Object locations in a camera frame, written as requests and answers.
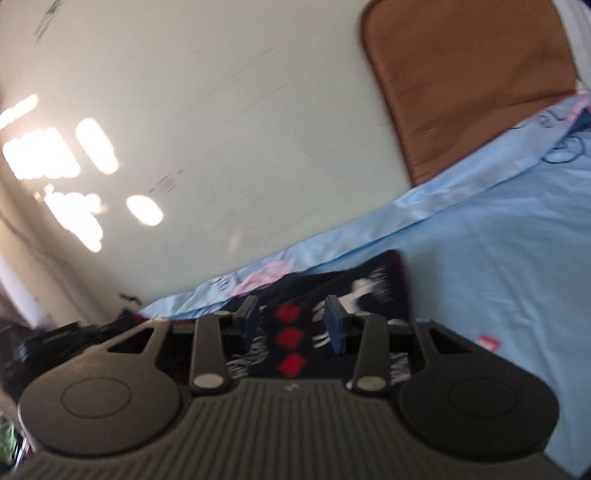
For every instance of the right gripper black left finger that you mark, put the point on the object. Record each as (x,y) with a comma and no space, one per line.
(217,336)

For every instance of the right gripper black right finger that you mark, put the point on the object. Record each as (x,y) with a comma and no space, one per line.
(367,335)

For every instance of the navy patterned knit sweater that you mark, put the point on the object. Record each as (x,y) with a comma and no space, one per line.
(292,341)

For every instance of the small black tape piece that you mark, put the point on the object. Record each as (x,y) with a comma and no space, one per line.
(130,298)

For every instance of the light blue cartoon bedsheet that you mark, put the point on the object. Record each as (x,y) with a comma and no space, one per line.
(497,249)

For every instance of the brown headboard cushion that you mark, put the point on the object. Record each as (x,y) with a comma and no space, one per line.
(457,74)

